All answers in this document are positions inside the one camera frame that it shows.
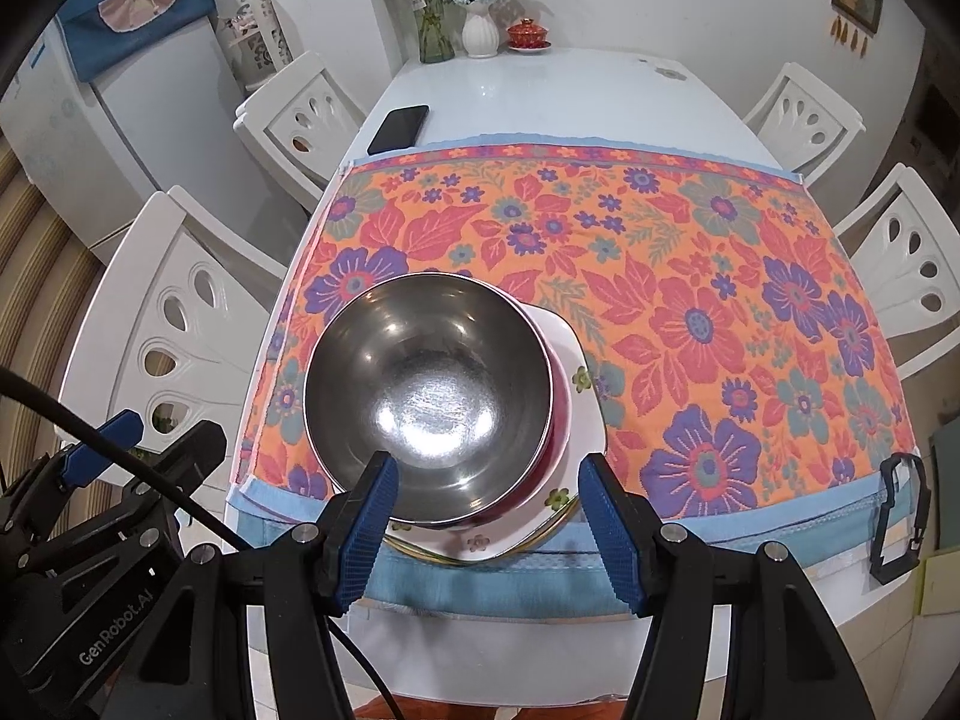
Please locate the red steel bowl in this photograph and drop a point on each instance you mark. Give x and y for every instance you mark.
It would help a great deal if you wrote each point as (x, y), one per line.
(427, 390)

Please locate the green board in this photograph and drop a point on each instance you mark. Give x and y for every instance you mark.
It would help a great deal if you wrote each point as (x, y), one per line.
(946, 495)

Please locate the black smartphone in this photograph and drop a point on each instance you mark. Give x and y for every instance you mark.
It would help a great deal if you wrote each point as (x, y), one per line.
(397, 127)

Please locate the glass vase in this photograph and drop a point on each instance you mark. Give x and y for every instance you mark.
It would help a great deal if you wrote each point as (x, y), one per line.
(435, 30)

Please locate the white dining chair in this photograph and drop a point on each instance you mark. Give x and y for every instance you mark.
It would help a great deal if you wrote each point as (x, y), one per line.
(892, 262)
(802, 120)
(300, 127)
(150, 300)

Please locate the white refrigerator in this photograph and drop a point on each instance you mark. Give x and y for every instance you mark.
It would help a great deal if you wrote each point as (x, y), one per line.
(150, 142)

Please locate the white ribbed vase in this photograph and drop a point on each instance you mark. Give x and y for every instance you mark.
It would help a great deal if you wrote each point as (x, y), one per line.
(480, 34)

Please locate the blue refrigerator cover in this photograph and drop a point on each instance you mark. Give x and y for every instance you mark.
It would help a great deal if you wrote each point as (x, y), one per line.
(127, 7)

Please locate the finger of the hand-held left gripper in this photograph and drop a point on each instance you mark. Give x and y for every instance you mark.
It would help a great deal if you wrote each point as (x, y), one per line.
(120, 427)
(195, 457)

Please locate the white green-flower angular plate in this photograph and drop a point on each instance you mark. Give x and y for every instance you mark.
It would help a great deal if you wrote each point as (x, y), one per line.
(585, 420)
(559, 527)

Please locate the red lidded teacup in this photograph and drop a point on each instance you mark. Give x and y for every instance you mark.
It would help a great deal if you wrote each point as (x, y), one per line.
(529, 36)

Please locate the hanging yellow ornament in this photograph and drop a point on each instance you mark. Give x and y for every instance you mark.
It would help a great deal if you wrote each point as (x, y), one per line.
(847, 37)

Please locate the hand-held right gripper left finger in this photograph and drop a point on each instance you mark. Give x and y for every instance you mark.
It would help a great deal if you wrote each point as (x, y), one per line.
(367, 532)

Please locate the white corner shelf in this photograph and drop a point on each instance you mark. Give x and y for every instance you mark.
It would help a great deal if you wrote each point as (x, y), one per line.
(259, 37)

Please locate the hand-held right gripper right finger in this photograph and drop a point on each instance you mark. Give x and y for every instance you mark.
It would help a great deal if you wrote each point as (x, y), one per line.
(611, 532)

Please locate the black carabiner clip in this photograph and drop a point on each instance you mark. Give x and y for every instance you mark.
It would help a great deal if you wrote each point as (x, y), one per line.
(879, 540)

